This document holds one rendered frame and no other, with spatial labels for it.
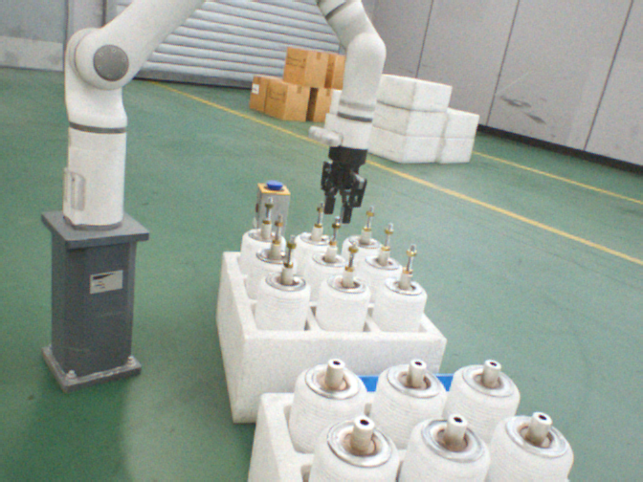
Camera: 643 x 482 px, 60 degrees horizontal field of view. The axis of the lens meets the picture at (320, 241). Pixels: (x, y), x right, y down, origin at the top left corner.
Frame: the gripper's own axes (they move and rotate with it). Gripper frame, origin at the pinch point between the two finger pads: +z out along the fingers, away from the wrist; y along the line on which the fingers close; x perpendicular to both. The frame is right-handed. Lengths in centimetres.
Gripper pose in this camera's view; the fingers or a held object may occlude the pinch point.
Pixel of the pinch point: (336, 213)
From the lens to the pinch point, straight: 112.1
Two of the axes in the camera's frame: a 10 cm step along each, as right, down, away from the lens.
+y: -4.5, -3.7, 8.1
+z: -1.7, 9.3, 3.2
